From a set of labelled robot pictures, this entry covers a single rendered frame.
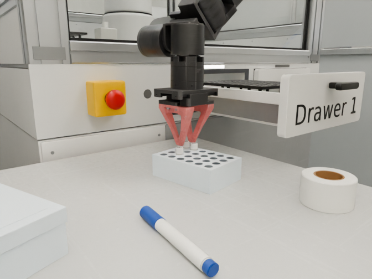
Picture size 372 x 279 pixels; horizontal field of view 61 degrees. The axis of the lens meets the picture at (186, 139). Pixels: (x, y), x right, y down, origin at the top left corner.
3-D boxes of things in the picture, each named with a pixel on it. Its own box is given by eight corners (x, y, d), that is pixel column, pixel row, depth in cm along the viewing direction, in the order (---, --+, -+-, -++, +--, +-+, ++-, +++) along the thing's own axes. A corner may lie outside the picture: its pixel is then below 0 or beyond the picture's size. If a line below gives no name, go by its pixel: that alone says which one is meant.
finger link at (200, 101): (159, 143, 57) (159, 91, 55) (186, 137, 62) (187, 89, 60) (187, 151, 52) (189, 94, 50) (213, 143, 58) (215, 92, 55)
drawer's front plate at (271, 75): (308, 98, 116) (310, 68, 113) (256, 105, 98) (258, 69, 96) (303, 98, 117) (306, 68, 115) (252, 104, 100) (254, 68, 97)
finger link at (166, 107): (157, 144, 56) (156, 91, 54) (184, 138, 62) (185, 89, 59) (185, 151, 52) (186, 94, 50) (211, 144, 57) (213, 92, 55)
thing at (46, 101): (315, 101, 123) (319, 63, 120) (36, 140, 62) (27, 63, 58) (172, 87, 195) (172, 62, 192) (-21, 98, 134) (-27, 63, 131)
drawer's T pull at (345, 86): (358, 88, 61) (360, 81, 61) (340, 91, 57) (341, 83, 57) (340, 87, 64) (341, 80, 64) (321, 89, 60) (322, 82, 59)
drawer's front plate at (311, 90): (359, 120, 73) (366, 71, 70) (284, 139, 55) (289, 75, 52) (351, 119, 74) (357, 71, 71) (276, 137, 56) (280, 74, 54)
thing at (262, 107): (349, 113, 73) (352, 87, 71) (282, 127, 57) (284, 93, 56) (225, 98, 103) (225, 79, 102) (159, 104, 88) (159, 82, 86)
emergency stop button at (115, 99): (127, 109, 64) (125, 89, 63) (108, 110, 62) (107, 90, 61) (120, 107, 67) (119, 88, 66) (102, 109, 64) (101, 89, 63)
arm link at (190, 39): (190, 15, 48) (212, 19, 52) (158, 18, 52) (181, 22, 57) (189, 61, 50) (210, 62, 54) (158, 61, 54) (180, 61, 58)
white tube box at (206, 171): (241, 179, 52) (242, 157, 51) (210, 195, 46) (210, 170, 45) (185, 164, 60) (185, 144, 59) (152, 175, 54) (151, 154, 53)
